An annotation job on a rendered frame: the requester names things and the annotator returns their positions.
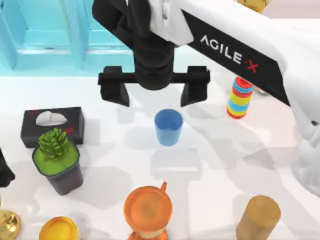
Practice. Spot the green plant in black pot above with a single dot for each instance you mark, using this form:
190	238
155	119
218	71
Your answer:
57	162

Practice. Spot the brown wooden cup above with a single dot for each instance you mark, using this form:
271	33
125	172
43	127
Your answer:
257	220

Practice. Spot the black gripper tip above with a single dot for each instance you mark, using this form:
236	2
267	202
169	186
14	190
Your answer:
4	170

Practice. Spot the yellow cup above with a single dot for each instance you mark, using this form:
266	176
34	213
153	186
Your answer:
58	230

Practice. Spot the stack of coloured rings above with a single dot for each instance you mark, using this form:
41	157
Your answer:
239	100

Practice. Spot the blue cup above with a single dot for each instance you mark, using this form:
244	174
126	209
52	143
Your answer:
168	130

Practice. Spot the light blue rack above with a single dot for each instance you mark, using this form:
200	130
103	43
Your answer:
50	27

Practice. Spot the black tissue box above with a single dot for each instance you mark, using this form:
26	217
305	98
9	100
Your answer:
72	120

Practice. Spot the orange trophy cup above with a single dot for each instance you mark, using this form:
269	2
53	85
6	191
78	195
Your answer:
147	210

